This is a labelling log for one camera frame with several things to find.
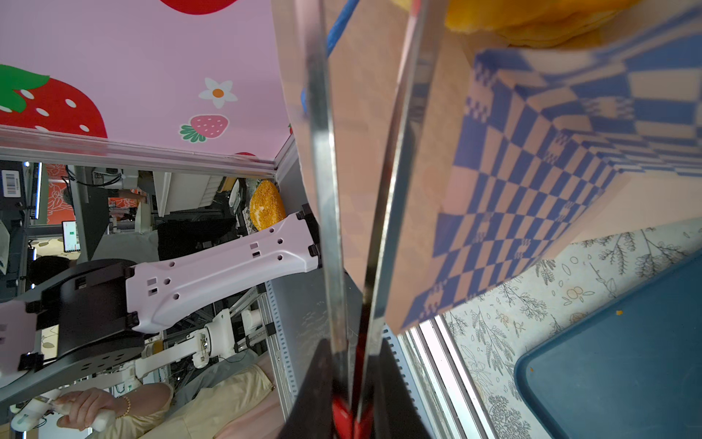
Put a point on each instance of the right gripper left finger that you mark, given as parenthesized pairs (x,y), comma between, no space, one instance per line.
(311,416)

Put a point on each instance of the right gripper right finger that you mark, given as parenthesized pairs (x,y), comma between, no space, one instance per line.
(395,415)

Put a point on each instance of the red handled metal tongs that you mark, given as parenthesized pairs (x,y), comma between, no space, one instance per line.
(356,82)

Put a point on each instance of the checkered paper bag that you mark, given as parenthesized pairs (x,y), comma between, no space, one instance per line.
(525,151)

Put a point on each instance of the large glazed ring pastry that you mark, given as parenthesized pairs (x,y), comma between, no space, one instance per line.
(538,24)

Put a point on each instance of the operator yellow sleeve forearm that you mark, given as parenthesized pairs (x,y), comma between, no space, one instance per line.
(243,405)

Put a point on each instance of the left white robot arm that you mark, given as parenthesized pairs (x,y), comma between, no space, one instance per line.
(97,315)

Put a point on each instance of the operator hand on controller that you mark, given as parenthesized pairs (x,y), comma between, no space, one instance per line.
(86,405)

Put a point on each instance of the teal plastic tray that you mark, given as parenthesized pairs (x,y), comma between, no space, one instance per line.
(629,370)

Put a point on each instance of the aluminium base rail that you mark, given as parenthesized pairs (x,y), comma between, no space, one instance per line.
(441,388)

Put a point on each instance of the round bun outside enclosure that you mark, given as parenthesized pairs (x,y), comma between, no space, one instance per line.
(266,206)

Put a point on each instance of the left aluminium corner post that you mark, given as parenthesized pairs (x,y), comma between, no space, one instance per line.
(22,144)

